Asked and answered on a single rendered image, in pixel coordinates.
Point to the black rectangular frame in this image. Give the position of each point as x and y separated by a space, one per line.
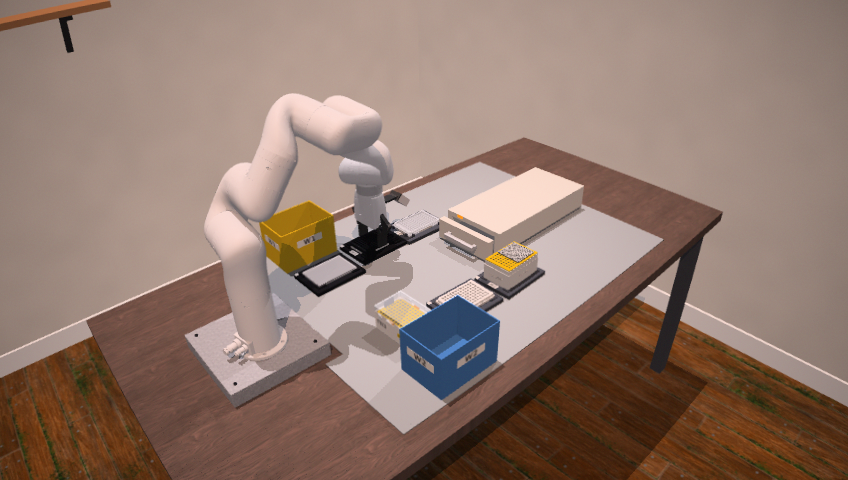
318 291

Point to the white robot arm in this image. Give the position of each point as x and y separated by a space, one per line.
257 195

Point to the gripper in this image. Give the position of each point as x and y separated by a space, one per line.
371 212

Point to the blue open-top bin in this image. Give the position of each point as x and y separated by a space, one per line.
445 356

